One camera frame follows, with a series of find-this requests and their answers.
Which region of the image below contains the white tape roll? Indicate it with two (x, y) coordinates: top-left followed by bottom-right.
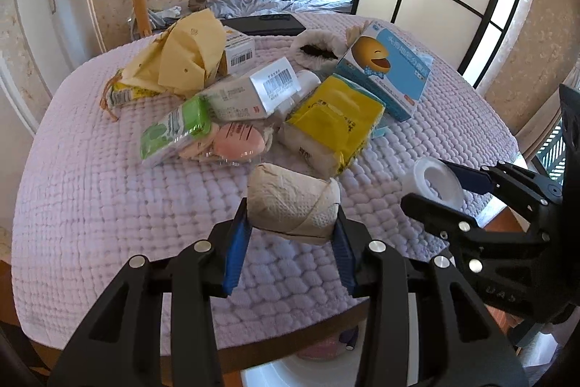
(401, 156), (465, 215)

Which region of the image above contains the white box with barcode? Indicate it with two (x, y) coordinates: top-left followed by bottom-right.
(202, 57), (302, 121)

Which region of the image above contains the white ruffled paper with black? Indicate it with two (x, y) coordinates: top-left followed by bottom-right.
(290, 29), (349, 71)

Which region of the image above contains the white wardrobe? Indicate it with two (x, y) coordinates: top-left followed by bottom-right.
(13, 0), (105, 98)

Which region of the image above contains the light grey cloth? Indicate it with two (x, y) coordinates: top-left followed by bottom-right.
(149, 5), (183, 28)

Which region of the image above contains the black phone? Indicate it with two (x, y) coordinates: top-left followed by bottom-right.
(220, 13), (305, 37)

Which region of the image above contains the yellow drawstring cloth bag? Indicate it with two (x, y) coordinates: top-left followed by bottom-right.
(102, 10), (228, 122)

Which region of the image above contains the yellow tissue packet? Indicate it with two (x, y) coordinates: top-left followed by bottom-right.
(109, 70), (161, 107)

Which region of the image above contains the white round bin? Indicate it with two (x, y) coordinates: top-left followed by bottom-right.
(240, 324), (409, 387)

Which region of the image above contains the green wet wipes pack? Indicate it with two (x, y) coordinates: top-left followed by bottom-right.
(140, 96), (214, 166)

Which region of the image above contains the large yellow tissue pack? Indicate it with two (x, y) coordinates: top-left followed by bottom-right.
(277, 73), (386, 179)

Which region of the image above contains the toilet paper roll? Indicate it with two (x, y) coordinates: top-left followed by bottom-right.
(247, 162), (341, 246)

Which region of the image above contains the light blue packet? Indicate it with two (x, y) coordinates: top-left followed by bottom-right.
(370, 115), (399, 139)

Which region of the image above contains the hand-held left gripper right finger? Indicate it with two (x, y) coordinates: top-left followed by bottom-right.
(332, 205), (530, 387)

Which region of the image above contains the pink makeup sponges pack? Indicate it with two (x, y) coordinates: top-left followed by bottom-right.
(178, 122), (273, 166)

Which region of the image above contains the beige ruffled paper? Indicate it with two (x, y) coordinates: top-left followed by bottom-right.
(347, 21), (370, 48)

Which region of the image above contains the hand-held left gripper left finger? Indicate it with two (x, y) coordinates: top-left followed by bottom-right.
(47, 197), (253, 387)

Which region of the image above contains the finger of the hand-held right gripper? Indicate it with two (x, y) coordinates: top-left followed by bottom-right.
(436, 159), (565, 230)
(400, 191), (548, 280)

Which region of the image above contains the small white orange box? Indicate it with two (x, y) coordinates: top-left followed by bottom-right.
(217, 29), (256, 76)

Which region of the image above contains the blue box with cartoon face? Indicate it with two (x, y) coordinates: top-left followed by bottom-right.
(335, 21), (434, 122)

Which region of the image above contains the pink item in bin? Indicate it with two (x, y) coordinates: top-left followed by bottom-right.
(297, 326), (361, 363)

